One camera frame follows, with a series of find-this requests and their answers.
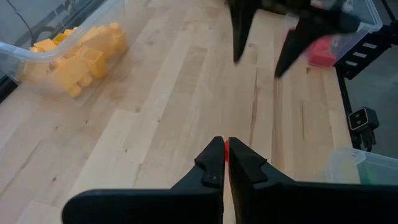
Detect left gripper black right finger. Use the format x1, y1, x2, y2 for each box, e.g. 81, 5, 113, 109
228, 136, 398, 224

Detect clear plastic storage bin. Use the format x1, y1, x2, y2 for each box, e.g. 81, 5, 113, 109
0, 0, 130, 106
284, 0, 384, 68
325, 147, 398, 186

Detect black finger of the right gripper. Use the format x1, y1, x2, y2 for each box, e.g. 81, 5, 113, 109
229, 2, 259, 64
274, 14, 335, 78

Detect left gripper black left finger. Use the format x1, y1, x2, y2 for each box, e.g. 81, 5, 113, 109
61, 136, 226, 224

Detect yellow one-stud building block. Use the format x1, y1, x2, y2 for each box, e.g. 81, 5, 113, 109
66, 83, 83, 99
80, 46, 107, 79

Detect yellow two-stud building block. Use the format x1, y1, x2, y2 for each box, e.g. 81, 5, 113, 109
49, 57, 91, 91
83, 21, 128, 60
52, 28, 78, 44

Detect black table-level camera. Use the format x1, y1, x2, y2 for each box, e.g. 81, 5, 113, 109
347, 106, 381, 152

